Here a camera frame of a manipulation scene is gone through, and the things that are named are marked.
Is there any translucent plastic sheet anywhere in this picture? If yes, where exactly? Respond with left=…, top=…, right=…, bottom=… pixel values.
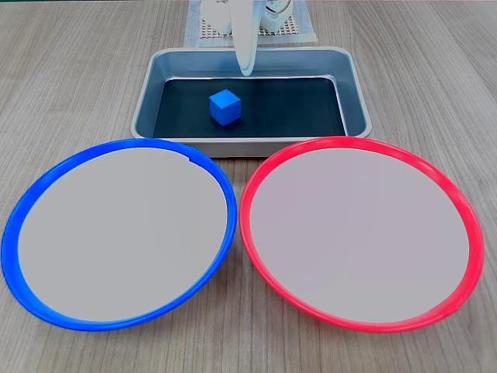
left=182, top=0, right=320, bottom=49

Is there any silver metal tray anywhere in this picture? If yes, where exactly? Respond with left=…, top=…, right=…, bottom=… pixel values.
left=130, top=46, right=373, bottom=159

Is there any blue rimmed white dish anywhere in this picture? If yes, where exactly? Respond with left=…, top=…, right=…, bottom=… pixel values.
left=1, top=138, right=238, bottom=333

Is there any blue cube block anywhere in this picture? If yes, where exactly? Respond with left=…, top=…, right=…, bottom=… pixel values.
left=208, top=89, right=242, bottom=127

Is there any red rimmed white dish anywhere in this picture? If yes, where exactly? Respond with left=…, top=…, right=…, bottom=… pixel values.
left=238, top=135, right=485, bottom=334

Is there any black tray liner mat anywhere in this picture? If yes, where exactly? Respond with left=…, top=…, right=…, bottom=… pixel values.
left=152, top=76, right=348, bottom=139

